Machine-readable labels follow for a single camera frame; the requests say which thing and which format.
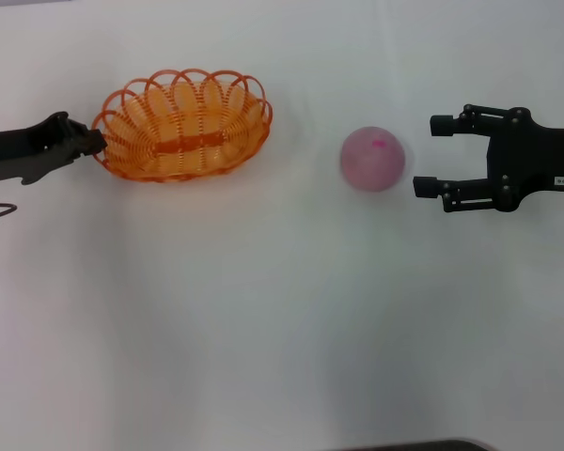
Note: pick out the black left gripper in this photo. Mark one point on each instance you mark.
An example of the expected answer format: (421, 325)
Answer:
(9, 150)

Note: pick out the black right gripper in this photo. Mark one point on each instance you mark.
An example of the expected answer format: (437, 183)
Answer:
(531, 155)

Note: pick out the pink peach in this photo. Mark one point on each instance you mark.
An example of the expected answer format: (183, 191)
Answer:
(372, 160)

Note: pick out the orange woven plastic basket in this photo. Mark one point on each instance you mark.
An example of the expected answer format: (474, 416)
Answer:
(188, 143)

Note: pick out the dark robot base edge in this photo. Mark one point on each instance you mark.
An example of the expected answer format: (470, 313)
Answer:
(418, 446)

